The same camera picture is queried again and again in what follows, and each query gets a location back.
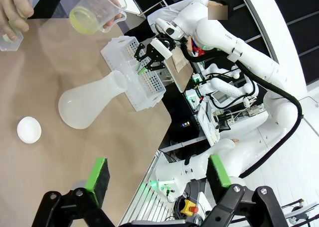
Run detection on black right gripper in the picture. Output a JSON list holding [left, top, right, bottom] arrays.
[[134, 36, 177, 75]]

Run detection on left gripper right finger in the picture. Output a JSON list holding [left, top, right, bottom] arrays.
[[199, 154, 291, 227]]

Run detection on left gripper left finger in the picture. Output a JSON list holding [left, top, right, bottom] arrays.
[[31, 157, 118, 227]]

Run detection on translucent white conical flask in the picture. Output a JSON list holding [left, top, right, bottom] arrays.
[[58, 70, 129, 130]]

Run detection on clear plastic measuring cup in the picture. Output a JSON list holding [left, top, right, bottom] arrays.
[[69, 0, 128, 35]]

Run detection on white flask cap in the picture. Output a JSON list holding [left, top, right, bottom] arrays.
[[16, 116, 42, 144]]

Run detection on clear plastic graduated cylinder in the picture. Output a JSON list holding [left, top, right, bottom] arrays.
[[0, 12, 24, 52]]

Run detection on person's left hand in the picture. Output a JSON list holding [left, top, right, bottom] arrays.
[[81, 0, 124, 30]]

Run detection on person's right hand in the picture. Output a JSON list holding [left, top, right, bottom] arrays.
[[0, 0, 34, 41]]

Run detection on white perforated plastic basket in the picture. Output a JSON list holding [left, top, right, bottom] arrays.
[[100, 35, 166, 112]]

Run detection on brown wooden board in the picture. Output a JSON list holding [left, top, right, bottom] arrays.
[[164, 47, 194, 93]]

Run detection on cluttered white side table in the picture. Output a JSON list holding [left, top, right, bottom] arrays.
[[196, 101, 222, 147]]

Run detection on yellow emergency stop button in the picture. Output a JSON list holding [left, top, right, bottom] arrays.
[[179, 199, 199, 217]]

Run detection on white background robot arms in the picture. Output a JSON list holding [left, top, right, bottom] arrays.
[[200, 62, 260, 106]]

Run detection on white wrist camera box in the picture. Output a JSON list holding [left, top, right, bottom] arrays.
[[151, 37, 173, 59]]

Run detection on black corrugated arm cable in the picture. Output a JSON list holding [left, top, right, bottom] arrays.
[[180, 41, 305, 179]]

